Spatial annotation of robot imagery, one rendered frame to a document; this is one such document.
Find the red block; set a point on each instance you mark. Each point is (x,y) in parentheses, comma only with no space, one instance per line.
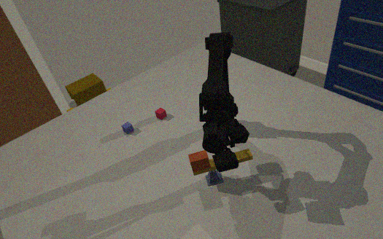
(160,113)

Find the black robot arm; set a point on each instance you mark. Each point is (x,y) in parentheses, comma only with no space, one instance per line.
(216,99)

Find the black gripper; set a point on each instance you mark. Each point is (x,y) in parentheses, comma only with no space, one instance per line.
(226,160)

